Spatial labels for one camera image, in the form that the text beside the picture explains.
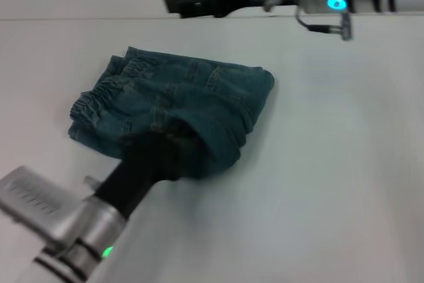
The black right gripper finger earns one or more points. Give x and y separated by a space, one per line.
195 4

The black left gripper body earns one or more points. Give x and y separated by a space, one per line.
152 167

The blue denim shorts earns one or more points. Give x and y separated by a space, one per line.
185 107

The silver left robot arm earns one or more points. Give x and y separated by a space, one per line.
76 246

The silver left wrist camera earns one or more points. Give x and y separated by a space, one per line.
39 200

